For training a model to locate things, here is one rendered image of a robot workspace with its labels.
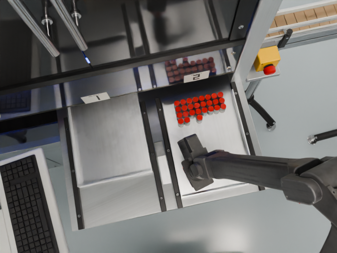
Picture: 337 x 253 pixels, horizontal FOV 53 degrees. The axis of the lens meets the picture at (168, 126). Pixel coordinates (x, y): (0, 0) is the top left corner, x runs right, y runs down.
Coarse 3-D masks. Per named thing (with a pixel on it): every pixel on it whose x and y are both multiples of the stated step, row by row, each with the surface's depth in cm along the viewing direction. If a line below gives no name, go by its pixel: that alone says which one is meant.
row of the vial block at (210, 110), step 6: (198, 108) 119; (204, 108) 119; (210, 108) 119; (216, 108) 119; (222, 108) 118; (180, 114) 118; (186, 114) 118; (192, 114) 118; (198, 114) 119; (204, 114) 120; (210, 114) 122
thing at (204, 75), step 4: (200, 72) 109; (204, 72) 110; (208, 72) 110; (184, 76) 109; (188, 76) 110; (192, 76) 111; (196, 76) 111; (200, 76) 112; (204, 76) 113; (208, 76) 114; (184, 80) 113; (188, 80) 113; (192, 80) 114
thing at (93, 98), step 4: (104, 92) 109; (88, 96) 109; (92, 96) 110; (100, 96) 111; (104, 96) 112; (108, 96) 112; (84, 100) 111; (88, 100) 112; (92, 100) 113; (96, 100) 113; (100, 100) 114
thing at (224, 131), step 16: (224, 96) 124; (224, 112) 123; (176, 128) 122; (192, 128) 122; (208, 128) 122; (224, 128) 121; (240, 128) 120; (176, 144) 120; (208, 144) 120; (224, 144) 120; (240, 144) 120; (176, 160) 119; (192, 192) 116; (208, 192) 112
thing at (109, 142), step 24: (120, 96) 126; (72, 120) 124; (96, 120) 124; (120, 120) 124; (72, 144) 119; (96, 144) 122; (120, 144) 121; (144, 144) 121; (96, 168) 119; (120, 168) 119; (144, 168) 119
